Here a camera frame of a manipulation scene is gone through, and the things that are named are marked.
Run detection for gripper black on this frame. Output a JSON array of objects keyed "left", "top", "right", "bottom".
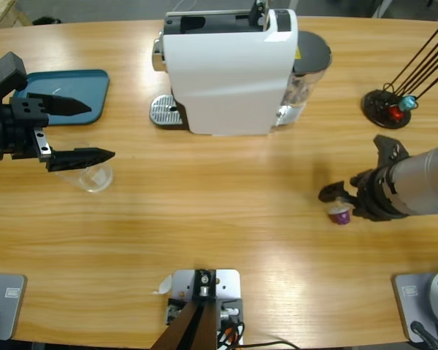
[
  {"left": 0, "top": 93, "right": 116, "bottom": 173},
  {"left": 318, "top": 166, "right": 402, "bottom": 222}
]

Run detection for purple coffee capsule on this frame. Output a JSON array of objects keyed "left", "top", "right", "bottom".
[{"left": 327, "top": 206, "right": 352, "bottom": 226}]

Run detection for white capsule coffee machine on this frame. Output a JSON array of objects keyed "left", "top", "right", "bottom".
[{"left": 148, "top": 0, "right": 299, "bottom": 138}]

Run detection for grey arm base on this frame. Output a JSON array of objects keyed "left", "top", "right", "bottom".
[
  {"left": 0, "top": 273, "right": 28, "bottom": 342},
  {"left": 392, "top": 268, "right": 438, "bottom": 343}
]

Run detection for teal coffee capsule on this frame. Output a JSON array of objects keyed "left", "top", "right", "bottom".
[{"left": 399, "top": 95, "right": 418, "bottom": 112}]

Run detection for teal plastic tray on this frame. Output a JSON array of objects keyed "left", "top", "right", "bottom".
[{"left": 9, "top": 69, "right": 111, "bottom": 127}]

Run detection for clear glass cup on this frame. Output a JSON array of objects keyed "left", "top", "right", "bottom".
[{"left": 54, "top": 140, "right": 114, "bottom": 193}]

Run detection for black bundle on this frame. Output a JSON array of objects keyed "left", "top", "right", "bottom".
[{"left": 31, "top": 16, "right": 63, "bottom": 26}]

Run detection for clear water tank black lid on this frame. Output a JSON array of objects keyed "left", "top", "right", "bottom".
[{"left": 273, "top": 31, "right": 333, "bottom": 128}]

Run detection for white tape scrap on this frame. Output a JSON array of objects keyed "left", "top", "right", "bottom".
[{"left": 152, "top": 273, "right": 174, "bottom": 295}]

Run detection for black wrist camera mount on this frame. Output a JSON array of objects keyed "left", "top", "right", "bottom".
[
  {"left": 372, "top": 134, "right": 410, "bottom": 172},
  {"left": 0, "top": 51, "right": 28, "bottom": 106}
]

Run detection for black wire capsule holder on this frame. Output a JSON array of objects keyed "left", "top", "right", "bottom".
[{"left": 360, "top": 23, "right": 438, "bottom": 130}]

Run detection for white camera mount dark post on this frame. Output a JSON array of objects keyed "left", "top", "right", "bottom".
[{"left": 151, "top": 268, "right": 245, "bottom": 350}]

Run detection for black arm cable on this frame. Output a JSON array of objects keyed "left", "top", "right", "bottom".
[{"left": 410, "top": 320, "right": 438, "bottom": 350}]

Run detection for orange cable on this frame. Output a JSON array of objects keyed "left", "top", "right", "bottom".
[{"left": 218, "top": 324, "right": 242, "bottom": 343}]

